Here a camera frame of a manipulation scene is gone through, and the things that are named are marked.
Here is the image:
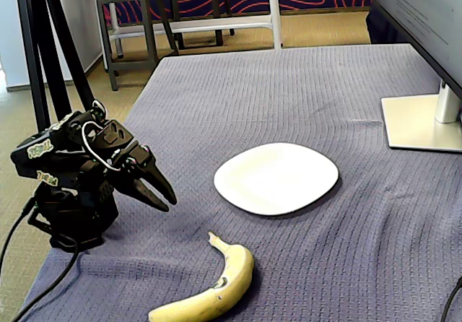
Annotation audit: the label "yellow banana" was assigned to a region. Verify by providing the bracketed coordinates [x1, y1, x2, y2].
[147, 230, 256, 322]

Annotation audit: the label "white plate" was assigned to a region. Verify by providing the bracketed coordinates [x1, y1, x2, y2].
[213, 142, 341, 217]

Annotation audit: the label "black tripod legs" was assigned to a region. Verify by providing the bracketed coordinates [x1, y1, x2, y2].
[14, 0, 97, 131]

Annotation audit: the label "grey-purple knitted table cloth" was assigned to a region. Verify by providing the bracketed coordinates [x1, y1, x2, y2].
[19, 43, 462, 322]

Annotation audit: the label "dark chair legs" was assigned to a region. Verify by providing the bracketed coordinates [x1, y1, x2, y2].
[168, 0, 235, 48]

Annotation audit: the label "silver monitor stand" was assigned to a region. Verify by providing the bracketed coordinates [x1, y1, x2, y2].
[380, 79, 462, 153]

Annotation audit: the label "computer monitor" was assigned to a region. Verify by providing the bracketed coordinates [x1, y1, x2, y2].
[371, 0, 462, 101]

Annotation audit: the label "white wire on gripper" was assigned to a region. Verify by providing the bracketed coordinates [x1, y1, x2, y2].
[81, 121, 122, 173]

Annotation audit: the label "black cable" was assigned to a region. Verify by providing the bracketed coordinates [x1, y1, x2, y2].
[442, 277, 462, 322]
[10, 237, 80, 322]
[0, 196, 37, 265]

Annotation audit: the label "white metal table frame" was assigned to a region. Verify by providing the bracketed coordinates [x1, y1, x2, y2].
[108, 0, 283, 61]

